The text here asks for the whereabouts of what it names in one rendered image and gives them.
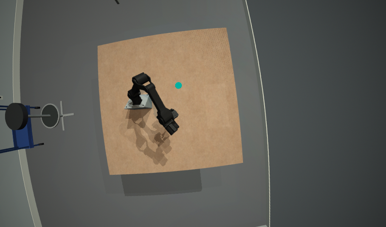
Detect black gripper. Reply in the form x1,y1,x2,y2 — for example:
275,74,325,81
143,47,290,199
172,121,179,129

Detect cyan circle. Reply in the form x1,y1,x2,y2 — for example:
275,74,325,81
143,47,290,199
175,82,182,89

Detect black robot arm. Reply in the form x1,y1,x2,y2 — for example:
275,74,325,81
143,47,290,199
127,72,178,135

